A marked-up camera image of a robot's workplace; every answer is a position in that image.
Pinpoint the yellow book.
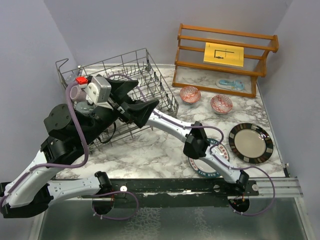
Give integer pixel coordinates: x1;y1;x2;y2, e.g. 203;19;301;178
203;42;244;67

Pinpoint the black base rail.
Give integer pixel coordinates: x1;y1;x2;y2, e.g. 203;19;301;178
97;177;261;210

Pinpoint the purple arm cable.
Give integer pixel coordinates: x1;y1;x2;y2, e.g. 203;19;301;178
106;73;277;217
0;82;140;221

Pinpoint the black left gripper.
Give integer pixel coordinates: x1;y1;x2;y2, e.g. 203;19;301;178
79;77;161;145

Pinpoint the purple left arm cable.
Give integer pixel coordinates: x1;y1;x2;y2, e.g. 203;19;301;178
0;82;140;221

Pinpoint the purple glass mug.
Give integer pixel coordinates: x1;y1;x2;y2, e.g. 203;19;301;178
69;85;87;103

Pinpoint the clear octagonal glass tumbler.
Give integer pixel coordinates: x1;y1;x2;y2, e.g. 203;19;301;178
65;73;78;85

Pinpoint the green rimmed white plate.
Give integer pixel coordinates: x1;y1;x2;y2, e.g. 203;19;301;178
187;138;231;179

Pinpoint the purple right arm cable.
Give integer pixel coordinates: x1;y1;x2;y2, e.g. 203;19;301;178
106;73;277;217

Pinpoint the wooden shelf rack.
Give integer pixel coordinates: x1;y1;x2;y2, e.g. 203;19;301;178
172;23;279;98

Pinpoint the red patterned bowl near mug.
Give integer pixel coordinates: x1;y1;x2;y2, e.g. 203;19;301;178
179;85;201;104

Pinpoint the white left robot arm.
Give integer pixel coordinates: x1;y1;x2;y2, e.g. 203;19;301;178
0;75;159;219

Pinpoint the dark rimmed beige plate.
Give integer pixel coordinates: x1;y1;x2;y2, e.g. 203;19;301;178
228;123;274;164

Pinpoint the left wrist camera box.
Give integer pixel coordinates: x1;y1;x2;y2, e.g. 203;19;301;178
75;76;110;108

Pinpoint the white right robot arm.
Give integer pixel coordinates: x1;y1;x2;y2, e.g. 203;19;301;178
143;109;249;196

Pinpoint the grey wire dish rack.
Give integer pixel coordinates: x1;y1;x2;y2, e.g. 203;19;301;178
55;48;179;153

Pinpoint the red patterned bowl far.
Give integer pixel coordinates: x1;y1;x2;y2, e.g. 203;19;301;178
210;94;233;115

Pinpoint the grey-green ceramic mug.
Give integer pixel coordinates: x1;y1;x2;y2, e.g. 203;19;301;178
75;101;95;115

